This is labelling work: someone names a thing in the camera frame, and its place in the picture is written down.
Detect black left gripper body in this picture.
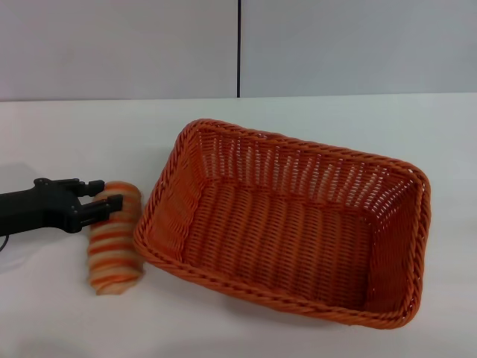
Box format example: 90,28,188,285
0,178,85,236

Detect orange striped bread roll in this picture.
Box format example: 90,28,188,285
86,180,145,296

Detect orange woven plastic basket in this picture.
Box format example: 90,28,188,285
133,118,433,330

